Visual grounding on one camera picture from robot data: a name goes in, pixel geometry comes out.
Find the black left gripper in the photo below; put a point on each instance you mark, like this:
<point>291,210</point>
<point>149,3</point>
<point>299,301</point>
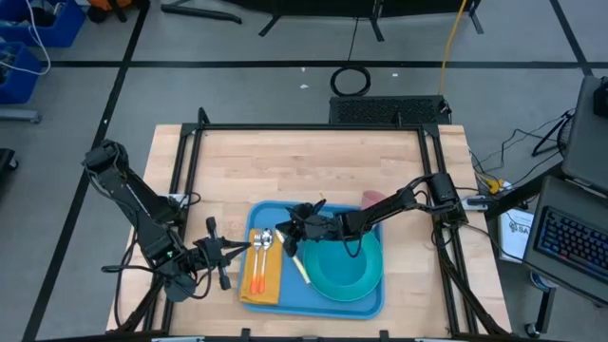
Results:
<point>211,252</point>

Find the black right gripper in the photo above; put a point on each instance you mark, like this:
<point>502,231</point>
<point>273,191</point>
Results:
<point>323,228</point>

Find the yellow cloth napkin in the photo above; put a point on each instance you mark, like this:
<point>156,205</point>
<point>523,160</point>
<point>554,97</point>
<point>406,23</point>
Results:
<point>247,287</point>

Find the teal plate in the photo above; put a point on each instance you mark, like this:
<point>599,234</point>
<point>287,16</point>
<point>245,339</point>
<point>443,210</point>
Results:
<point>309,273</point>

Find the blue plastic tray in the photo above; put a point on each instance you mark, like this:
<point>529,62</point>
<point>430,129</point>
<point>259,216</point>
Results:
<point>294,297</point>

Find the blue bowl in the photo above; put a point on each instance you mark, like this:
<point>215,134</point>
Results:
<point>347,275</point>

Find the pink cup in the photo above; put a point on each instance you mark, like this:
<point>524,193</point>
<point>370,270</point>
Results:
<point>373,195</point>

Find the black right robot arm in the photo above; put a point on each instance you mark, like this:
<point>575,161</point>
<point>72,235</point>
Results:
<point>394,204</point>

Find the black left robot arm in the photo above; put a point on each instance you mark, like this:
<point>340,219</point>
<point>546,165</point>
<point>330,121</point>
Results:
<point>133,199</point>

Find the black room divider panel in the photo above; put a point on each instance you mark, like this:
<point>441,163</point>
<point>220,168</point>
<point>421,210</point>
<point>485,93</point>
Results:
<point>332,7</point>

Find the white printed paper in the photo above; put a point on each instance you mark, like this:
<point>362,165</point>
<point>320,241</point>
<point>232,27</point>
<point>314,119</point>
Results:
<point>515,242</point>

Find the long black bar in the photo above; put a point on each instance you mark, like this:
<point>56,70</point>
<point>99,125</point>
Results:
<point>199,12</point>

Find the blue white tape roll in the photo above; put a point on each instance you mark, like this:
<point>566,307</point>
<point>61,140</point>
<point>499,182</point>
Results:
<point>537,281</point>

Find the grey metal base bar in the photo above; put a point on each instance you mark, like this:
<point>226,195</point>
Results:
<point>19,115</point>

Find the blue storage bin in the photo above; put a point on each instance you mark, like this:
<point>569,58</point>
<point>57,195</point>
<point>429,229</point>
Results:
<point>66,28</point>
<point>19,85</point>

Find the orange and black machine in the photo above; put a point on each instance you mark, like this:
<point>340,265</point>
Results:
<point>109,4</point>

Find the grey laptop with backlit keyboard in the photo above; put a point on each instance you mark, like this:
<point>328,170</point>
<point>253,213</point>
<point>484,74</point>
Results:
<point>570,242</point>

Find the grey flat panel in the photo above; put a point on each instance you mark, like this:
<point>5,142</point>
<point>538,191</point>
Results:
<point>586,138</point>

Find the black box device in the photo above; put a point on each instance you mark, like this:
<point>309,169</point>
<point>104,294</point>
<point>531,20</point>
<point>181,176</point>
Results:
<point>601,97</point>

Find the black aluminium table frame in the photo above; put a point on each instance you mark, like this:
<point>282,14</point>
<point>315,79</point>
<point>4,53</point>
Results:
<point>309,127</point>

